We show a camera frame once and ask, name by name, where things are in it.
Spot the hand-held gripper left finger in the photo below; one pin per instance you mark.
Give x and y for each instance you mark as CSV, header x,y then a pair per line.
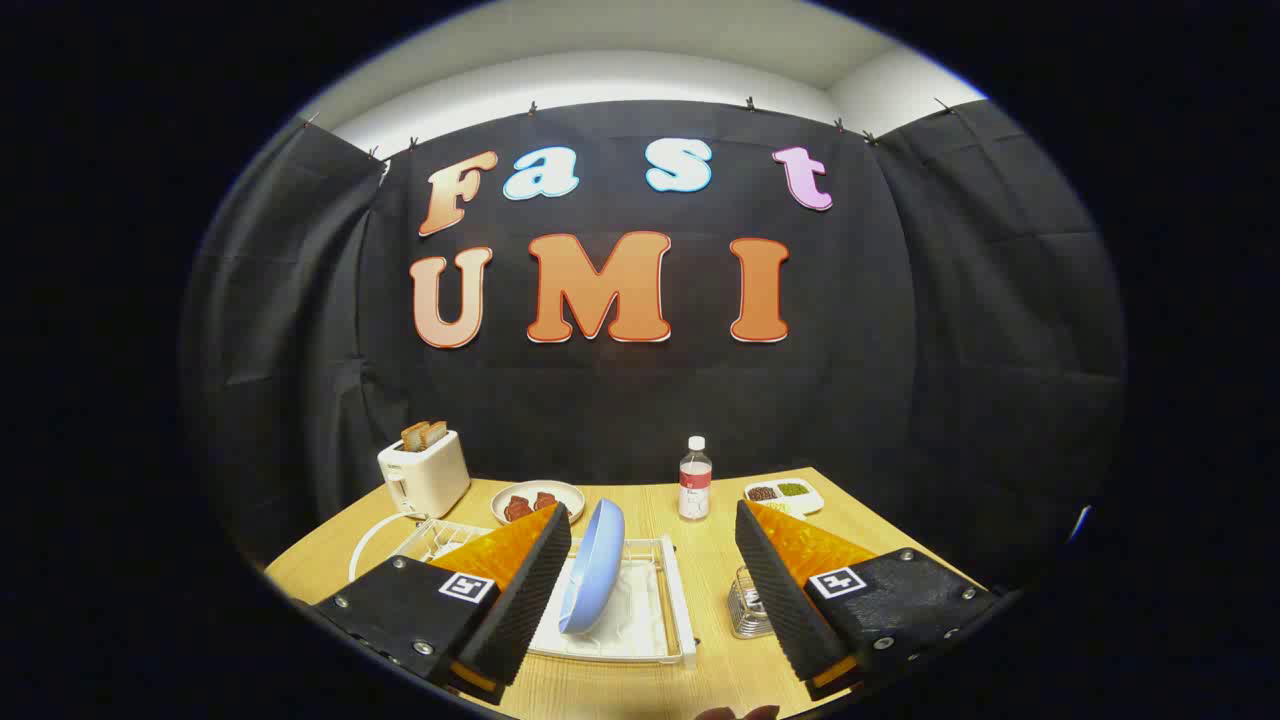
x,y
530,600

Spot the white divided bean tray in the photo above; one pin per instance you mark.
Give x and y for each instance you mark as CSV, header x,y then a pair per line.
x,y
790,495

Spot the clear bottle red label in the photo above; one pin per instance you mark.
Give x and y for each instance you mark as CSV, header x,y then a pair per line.
x,y
695,490

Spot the cream toaster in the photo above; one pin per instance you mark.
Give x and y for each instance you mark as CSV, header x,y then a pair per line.
x,y
430,475

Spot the white drip tray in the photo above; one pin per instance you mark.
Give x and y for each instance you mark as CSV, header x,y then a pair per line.
x,y
640,610

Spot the brown meat piece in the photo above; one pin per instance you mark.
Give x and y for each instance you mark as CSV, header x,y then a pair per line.
x,y
517,508
545,500

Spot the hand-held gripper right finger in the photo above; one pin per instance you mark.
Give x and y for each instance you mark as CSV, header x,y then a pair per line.
x,y
775,590

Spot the beige round plate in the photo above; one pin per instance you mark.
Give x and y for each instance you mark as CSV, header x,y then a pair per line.
x,y
570,492

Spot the brown toast slice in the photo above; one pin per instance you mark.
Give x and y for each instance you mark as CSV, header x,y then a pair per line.
x,y
414,436
436,431

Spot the blue plate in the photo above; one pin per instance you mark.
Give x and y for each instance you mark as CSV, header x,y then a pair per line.
x,y
593,570

